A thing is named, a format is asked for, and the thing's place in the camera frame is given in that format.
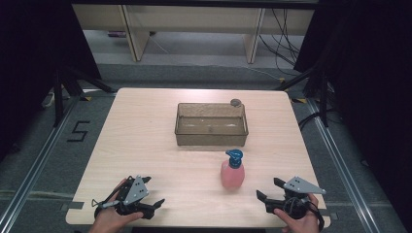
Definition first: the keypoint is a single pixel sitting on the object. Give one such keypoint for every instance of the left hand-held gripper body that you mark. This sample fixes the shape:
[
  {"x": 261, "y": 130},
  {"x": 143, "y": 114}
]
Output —
[{"x": 136, "y": 191}]

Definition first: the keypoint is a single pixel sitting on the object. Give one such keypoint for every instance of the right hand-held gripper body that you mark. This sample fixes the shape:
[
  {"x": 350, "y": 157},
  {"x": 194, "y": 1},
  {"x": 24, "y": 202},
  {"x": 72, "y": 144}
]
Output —
[{"x": 299, "y": 186}]

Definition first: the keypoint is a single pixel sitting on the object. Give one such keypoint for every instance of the person's right hand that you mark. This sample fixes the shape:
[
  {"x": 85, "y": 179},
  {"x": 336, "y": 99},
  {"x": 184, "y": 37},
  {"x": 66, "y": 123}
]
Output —
[{"x": 302, "y": 225}]

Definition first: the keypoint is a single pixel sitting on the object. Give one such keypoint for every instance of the person's left hand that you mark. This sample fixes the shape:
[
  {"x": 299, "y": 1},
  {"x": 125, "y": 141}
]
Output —
[{"x": 108, "y": 221}]

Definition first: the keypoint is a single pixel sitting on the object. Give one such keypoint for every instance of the pink pump bottle blue cap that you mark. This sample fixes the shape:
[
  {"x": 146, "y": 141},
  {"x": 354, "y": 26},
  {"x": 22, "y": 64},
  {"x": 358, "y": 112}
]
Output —
[{"x": 232, "y": 176}]

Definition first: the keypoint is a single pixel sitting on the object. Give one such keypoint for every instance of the translucent brown plastic box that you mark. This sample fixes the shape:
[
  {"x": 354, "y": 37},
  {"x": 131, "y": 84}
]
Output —
[{"x": 211, "y": 136}]

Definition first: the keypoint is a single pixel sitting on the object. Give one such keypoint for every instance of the yellow black floor tape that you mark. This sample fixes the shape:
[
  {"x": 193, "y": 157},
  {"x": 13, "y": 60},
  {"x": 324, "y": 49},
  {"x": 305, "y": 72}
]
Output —
[{"x": 299, "y": 100}]

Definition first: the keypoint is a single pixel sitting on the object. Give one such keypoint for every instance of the small round grey disc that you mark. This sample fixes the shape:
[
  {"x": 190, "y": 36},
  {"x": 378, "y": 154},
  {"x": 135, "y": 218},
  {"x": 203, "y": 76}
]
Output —
[{"x": 235, "y": 102}]

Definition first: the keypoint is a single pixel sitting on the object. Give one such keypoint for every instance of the black metal stand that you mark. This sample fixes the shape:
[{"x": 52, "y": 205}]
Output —
[
  {"x": 59, "y": 97},
  {"x": 324, "y": 97}
]

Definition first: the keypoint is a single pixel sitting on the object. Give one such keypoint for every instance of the black curtain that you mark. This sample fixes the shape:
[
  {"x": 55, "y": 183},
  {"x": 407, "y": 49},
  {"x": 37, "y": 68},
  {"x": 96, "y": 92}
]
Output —
[
  {"x": 32, "y": 64},
  {"x": 372, "y": 81}
]

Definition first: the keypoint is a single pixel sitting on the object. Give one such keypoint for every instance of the light wooden bench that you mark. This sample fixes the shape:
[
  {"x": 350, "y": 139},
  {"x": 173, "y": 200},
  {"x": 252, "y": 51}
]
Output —
[{"x": 194, "y": 17}]

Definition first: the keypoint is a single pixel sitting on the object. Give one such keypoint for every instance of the aluminium floor rail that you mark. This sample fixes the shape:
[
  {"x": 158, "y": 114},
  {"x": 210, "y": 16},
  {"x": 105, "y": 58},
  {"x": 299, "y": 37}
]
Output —
[
  {"x": 35, "y": 168},
  {"x": 340, "y": 168}
]

